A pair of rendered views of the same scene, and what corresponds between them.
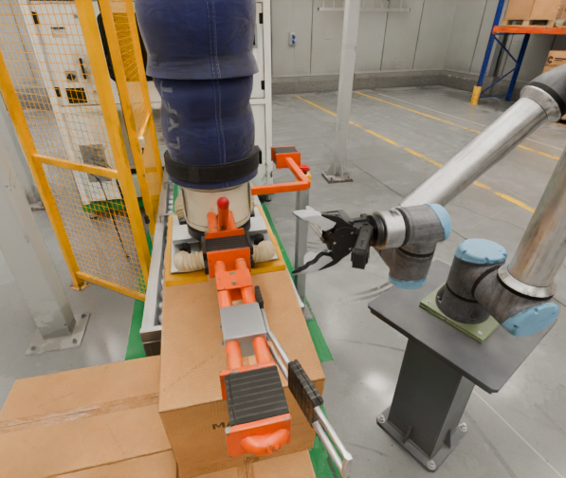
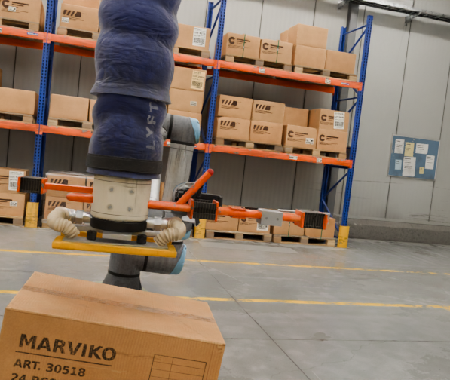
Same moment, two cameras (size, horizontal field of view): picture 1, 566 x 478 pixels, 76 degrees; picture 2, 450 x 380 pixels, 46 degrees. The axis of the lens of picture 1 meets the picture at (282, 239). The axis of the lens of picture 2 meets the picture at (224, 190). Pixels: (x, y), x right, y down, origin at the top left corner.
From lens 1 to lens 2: 1.81 m
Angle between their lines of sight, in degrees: 85
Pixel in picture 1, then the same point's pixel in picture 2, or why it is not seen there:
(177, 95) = (160, 111)
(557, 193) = (179, 178)
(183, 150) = (156, 149)
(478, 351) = not seen: hidden behind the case
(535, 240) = not seen: hidden behind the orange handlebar
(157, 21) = (166, 68)
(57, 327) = not seen: outside the picture
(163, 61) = (160, 90)
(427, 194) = (155, 186)
